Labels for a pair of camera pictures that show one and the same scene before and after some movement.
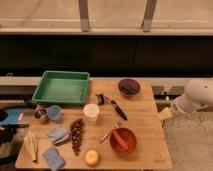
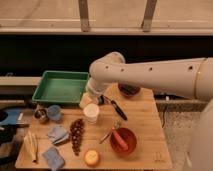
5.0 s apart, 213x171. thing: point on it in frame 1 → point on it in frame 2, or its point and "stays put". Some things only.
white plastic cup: [91, 111] stays put
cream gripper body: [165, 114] → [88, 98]
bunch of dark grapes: [76, 130] stays put
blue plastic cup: [54, 112] stays put
